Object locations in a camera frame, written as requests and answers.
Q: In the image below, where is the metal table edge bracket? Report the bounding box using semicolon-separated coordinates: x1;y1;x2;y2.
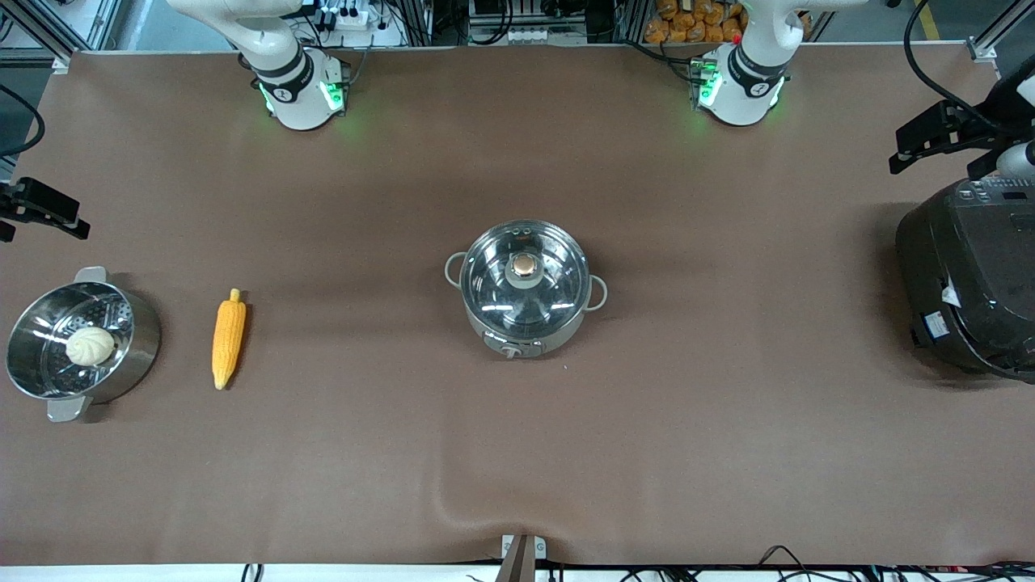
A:
495;533;548;582

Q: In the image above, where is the steel steamer pot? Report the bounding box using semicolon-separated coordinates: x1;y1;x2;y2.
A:
5;266;162;424

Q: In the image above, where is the black cable loop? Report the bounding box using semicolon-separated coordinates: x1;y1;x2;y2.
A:
756;545;858;582

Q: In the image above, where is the steel electric cooking pot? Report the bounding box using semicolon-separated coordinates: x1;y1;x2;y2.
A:
444;220;609;361

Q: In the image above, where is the glass pot lid with knob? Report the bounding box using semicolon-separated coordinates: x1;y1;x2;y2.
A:
462;221;589;336

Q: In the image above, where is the white steamed bun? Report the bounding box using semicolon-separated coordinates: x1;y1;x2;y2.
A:
65;326;116;367

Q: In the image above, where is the black rice cooker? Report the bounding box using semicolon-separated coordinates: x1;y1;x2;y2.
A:
894;175;1035;384

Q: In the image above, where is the bag of orange buns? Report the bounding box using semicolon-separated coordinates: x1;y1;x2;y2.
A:
644;0;746;44

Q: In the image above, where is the yellow corn cob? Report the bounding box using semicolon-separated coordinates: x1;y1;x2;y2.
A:
212;289;247;391

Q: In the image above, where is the brown table mat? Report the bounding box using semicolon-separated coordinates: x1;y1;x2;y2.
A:
0;42;1035;567

